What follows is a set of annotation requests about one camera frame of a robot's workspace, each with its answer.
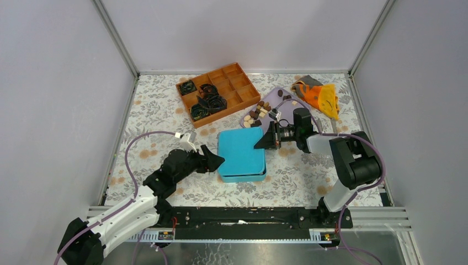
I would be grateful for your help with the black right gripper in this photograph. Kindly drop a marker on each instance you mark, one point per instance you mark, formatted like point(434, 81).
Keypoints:
point(269, 141)

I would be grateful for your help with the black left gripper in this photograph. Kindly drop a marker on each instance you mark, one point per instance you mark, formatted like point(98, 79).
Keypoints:
point(212, 161)

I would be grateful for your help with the teal box lid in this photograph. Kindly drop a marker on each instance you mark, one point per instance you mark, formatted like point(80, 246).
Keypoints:
point(238, 145)

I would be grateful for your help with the metal serving tongs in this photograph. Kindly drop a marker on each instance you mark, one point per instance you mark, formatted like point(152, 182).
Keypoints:
point(327, 125)

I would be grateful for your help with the teal chocolate box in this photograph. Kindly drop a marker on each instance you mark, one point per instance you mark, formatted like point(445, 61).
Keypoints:
point(242, 172)

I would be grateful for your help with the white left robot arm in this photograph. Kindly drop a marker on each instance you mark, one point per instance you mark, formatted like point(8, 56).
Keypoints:
point(90, 241)

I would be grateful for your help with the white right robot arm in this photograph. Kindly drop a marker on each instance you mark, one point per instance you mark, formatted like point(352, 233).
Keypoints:
point(357, 162)

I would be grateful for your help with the pile of assorted chocolates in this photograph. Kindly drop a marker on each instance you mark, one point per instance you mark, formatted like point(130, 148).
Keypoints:
point(259, 113)

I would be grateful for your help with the lavender plastic tray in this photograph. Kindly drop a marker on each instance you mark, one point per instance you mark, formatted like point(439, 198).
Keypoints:
point(285, 109)

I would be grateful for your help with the rolled dark green tie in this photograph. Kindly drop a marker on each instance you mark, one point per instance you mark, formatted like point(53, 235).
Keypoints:
point(198, 112)

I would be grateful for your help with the rolled dark patterned tie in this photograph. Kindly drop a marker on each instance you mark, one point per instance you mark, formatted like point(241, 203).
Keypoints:
point(213, 103)

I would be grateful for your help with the orange grey cloth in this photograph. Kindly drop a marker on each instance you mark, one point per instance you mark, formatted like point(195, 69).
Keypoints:
point(320, 96)

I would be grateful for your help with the rolled dark floral tie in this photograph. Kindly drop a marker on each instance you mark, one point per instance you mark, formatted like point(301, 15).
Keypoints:
point(187, 87)

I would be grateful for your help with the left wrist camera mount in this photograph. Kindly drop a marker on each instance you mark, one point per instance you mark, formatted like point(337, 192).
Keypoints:
point(186, 140)

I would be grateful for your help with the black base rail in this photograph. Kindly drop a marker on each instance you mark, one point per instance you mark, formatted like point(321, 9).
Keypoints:
point(252, 224)

